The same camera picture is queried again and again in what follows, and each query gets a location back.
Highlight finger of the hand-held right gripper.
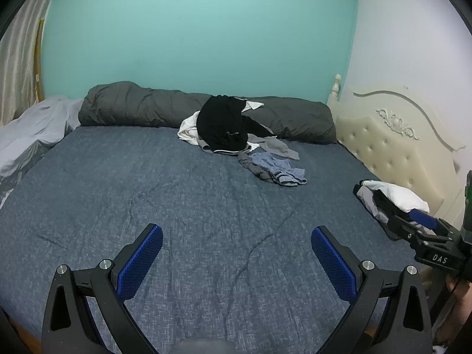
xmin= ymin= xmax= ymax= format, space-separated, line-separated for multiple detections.
xmin=410 ymin=209 xmax=458 ymax=239
xmin=386 ymin=214 xmax=436 ymax=245

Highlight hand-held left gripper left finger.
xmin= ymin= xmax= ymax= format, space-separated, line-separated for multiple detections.
xmin=41 ymin=223 xmax=164 ymax=354

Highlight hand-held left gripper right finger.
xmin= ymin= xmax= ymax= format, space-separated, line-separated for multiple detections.
xmin=311 ymin=226 xmax=434 ymax=354

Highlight white and black clothes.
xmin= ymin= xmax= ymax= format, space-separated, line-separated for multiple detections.
xmin=353 ymin=179 xmax=430 ymax=230

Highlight black sweater with white trim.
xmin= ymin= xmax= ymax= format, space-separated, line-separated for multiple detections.
xmin=196 ymin=95 xmax=274 ymax=153

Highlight person's right hand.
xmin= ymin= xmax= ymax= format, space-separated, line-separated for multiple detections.
xmin=444 ymin=277 xmax=472 ymax=343

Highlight cream tufted headboard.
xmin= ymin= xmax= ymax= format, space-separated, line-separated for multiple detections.
xmin=326 ymin=74 xmax=468 ymax=224

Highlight bed with blue-grey sheet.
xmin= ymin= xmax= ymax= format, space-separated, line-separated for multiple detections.
xmin=0 ymin=124 xmax=428 ymax=354

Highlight blue plaid shorts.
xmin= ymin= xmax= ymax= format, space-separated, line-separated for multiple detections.
xmin=238 ymin=151 xmax=308 ymax=187

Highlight grey garment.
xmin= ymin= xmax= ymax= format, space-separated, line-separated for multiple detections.
xmin=199 ymin=135 xmax=300 ymax=160

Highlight white shirt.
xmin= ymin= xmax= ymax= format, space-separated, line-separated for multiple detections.
xmin=178 ymin=99 xmax=265 ymax=145

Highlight dark grey duvet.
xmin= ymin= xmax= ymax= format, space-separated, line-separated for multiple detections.
xmin=78 ymin=80 xmax=337 ymax=144

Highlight light grey sheet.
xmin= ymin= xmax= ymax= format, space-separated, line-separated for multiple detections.
xmin=0 ymin=95 xmax=84 ymax=209

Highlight wooden trim strip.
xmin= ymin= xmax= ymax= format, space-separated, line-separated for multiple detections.
xmin=34 ymin=20 xmax=47 ymax=102

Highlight beige curtain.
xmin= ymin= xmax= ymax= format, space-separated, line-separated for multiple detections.
xmin=0 ymin=0 xmax=61 ymax=127

